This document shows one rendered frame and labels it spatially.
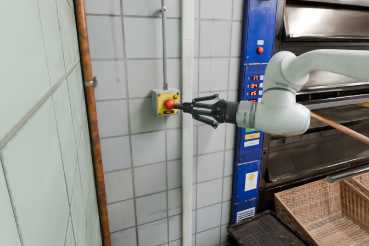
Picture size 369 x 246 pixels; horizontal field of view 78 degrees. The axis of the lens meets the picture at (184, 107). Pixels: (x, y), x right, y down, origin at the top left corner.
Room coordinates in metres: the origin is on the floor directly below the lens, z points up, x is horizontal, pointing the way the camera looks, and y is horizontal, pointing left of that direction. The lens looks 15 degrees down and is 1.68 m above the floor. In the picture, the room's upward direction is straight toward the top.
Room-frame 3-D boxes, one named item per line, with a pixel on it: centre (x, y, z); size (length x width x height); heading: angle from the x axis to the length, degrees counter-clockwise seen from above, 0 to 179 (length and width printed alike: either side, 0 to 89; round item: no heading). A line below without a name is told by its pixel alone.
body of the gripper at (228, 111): (0.75, -0.14, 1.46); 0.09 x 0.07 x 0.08; 66
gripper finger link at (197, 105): (0.78, -0.08, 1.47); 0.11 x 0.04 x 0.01; 66
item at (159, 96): (0.89, 0.07, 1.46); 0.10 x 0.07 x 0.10; 111
